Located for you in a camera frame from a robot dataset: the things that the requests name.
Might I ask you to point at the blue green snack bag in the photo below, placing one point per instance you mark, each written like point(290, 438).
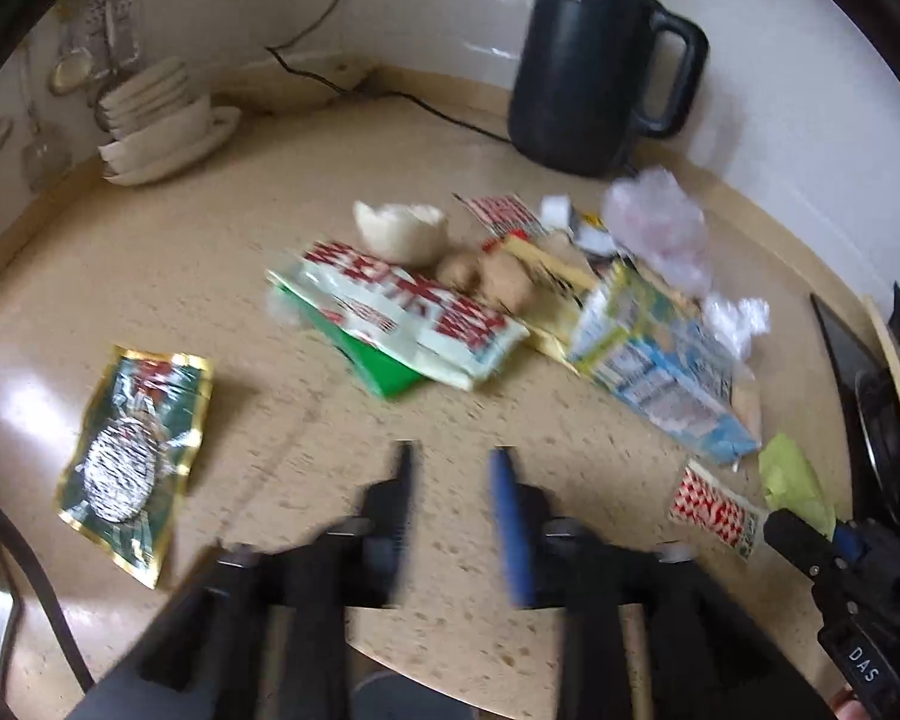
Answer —
point(632, 340)

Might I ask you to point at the yellow snack packet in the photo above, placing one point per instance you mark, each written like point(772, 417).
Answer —
point(562, 280)

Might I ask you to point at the black induction cooktop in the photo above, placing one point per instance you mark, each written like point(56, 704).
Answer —
point(868, 385)

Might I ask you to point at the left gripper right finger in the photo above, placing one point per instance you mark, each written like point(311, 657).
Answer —
point(707, 658)

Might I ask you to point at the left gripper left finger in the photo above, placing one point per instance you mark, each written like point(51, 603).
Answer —
point(203, 656)

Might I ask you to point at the red checkered sauce sachet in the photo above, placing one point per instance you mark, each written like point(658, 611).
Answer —
point(503, 216)

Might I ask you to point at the small white creamer cup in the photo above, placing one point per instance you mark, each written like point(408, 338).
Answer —
point(557, 213)

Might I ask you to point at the light green wrapper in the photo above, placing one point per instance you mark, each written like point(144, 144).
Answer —
point(791, 484)

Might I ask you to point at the black electric kettle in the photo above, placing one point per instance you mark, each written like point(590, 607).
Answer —
point(578, 100)

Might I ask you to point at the white red rice bag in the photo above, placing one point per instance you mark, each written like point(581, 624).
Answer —
point(438, 333)

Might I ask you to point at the stack of white bowls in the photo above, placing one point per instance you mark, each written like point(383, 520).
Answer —
point(159, 125)

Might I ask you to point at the red white sachet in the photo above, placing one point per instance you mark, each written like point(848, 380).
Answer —
point(700, 499)

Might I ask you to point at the green gold seaweed packet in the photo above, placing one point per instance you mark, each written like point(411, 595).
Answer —
point(139, 437)

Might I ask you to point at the broken eggshell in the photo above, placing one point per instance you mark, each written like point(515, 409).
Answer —
point(406, 235)

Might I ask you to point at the clear plastic bag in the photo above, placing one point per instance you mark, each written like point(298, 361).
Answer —
point(652, 217)

